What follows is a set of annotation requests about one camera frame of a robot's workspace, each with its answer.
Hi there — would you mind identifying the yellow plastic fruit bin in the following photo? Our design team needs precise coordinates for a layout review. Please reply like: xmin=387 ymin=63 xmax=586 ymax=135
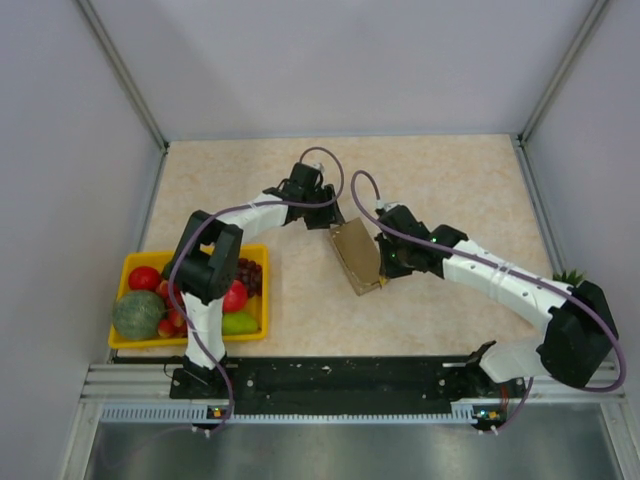
xmin=108 ymin=244 xmax=270 ymax=349

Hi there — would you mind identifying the red apple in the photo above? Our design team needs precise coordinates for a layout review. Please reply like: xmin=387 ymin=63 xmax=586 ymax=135
xmin=222 ymin=280 xmax=248 ymax=314
xmin=127 ymin=266 xmax=162 ymax=292

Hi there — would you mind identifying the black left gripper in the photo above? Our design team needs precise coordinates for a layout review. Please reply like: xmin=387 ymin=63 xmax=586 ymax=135
xmin=302 ymin=184 xmax=345 ymax=230

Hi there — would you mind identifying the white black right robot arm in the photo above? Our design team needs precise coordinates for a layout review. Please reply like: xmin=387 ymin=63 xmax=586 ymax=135
xmin=375 ymin=203 xmax=618 ymax=396

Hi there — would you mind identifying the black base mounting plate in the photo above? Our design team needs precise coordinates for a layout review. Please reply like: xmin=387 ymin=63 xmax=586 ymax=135
xmin=170 ymin=356 xmax=525 ymax=416

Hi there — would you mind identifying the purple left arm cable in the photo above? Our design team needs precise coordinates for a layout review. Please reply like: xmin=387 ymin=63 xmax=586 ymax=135
xmin=167 ymin=146 xmax=345 ymax=434

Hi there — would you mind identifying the green pear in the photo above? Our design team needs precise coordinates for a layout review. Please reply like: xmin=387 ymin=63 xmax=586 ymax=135
xmin=222 ymin=311 xmax=259 ymax=336

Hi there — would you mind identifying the grey slotted cable duct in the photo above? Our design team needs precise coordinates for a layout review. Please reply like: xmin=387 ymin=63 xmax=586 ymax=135
xmin=101 ymin=403 xmax=228 ymax=424

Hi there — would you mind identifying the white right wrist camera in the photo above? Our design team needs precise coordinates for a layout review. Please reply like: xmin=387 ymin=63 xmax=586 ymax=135
xmin=376 ymin=199 xmax=400 ymax=211

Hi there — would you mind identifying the brown cardboard express box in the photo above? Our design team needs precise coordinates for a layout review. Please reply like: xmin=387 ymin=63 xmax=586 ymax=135
xmin=329 ymin=218 xmax=381 ymax=296

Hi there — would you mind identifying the red strawberry cluster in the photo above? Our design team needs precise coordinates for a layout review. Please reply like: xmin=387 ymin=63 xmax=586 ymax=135
xmin=156 ymin=280 xmax=188 ymax=338

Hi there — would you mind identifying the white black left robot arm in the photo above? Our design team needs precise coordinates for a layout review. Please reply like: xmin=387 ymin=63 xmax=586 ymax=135
xmin=168 ymin=162 xmax=344 ymax=397

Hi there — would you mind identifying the pineapple with green crown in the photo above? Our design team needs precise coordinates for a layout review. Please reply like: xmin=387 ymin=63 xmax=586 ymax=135
xmin=552 ymin=269 xmax=586 ymax=286

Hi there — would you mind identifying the dark purple grape bunch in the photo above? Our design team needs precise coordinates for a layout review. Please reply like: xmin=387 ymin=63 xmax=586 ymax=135
xmin=236 ymin=258 xmax=263 ymax=298

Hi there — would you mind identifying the green striped melon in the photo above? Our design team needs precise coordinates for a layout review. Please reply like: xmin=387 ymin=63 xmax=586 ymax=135
xmin=111 ymin=290 xmax=166 ymax=341

